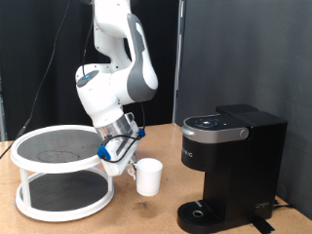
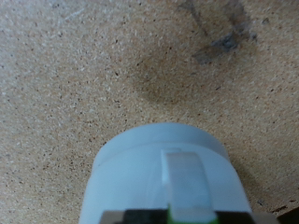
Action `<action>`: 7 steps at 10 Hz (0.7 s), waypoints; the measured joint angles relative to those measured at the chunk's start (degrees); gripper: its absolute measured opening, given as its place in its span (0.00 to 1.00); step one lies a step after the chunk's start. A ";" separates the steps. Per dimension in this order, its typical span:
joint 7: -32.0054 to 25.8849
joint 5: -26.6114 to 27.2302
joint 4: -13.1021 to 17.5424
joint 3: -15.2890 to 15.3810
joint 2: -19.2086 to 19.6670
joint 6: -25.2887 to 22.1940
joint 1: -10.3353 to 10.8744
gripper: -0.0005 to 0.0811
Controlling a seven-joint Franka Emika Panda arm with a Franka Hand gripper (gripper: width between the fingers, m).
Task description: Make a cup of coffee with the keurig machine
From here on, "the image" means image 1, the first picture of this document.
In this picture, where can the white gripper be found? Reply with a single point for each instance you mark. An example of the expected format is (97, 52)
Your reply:
(121, 152)

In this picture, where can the black Keurig coffee machine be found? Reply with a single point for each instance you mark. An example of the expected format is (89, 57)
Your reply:
(240, 169)

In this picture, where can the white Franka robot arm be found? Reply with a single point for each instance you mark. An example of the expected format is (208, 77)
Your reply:
(110, 94)

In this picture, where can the white two-tier turntable stand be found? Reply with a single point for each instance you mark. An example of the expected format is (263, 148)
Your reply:
(61, 188)

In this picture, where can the grey metal frame bar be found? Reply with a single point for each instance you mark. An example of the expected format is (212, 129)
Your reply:
(1, 123)

